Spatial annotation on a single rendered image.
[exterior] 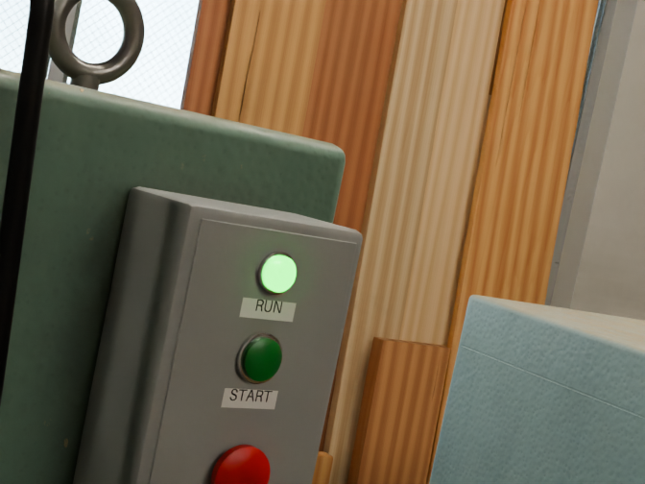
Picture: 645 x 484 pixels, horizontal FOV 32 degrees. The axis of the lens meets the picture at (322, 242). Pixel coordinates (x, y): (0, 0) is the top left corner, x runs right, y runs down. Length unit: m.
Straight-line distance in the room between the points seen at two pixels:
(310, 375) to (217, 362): 0.05
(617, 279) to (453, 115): 0.69
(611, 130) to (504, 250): 0.49
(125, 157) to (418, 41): 1.69
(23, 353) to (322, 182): 0.18
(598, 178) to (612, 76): 0.24
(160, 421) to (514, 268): 1.89
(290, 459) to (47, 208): 0.16
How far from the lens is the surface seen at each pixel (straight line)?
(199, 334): 0.50
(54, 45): 0.64
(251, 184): 0.58
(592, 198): 2.68
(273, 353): 0.52
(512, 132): 2.33
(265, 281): 0.51
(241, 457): 0.52
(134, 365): 0.52
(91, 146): 0.53
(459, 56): 2.29
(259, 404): 0.53
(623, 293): 2.79
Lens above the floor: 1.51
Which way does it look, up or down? 4 degrees down
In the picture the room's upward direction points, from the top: 12 degrees clockwise
